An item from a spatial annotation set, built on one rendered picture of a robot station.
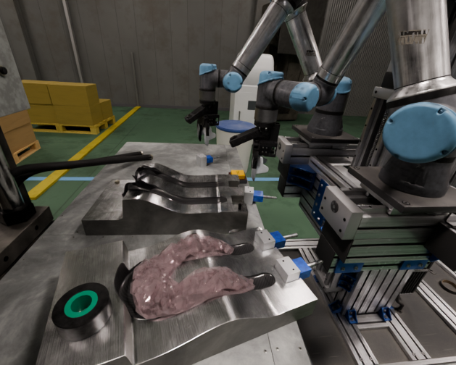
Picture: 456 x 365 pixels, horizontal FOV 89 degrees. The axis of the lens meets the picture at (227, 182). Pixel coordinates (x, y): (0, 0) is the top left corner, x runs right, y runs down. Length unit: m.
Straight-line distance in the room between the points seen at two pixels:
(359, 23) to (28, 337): 1.02
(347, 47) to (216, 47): 6.00
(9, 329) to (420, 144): 0.88
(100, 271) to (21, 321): 0.20
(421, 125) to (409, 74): 0.10
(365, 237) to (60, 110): 4.67
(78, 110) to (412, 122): 4.54
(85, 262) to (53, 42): 7.05
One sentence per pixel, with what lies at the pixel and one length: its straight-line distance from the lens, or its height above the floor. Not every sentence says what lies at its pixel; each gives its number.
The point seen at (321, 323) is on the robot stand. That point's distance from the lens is 1.38.
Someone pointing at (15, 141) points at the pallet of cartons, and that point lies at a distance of 3.93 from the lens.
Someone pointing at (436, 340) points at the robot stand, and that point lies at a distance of 1.63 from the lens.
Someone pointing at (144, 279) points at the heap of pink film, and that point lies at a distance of 0.55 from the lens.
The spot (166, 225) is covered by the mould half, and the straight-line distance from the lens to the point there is 0.76.
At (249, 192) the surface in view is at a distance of 0.90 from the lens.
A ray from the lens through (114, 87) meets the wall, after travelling 7.08.
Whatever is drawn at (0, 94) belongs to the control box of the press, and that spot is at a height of 1.14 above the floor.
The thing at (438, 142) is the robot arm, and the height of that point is 1.20.
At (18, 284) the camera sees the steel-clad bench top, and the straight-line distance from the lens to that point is 0.79.
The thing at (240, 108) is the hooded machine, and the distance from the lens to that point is 3.75.
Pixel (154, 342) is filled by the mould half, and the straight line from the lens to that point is 0.50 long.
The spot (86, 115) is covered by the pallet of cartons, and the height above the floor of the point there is 0.32.
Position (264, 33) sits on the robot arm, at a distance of 1.00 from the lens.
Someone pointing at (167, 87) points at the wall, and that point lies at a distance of 6.77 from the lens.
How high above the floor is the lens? 1.31
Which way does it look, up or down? 28 degrees down
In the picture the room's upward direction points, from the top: 4 degrees clockwise
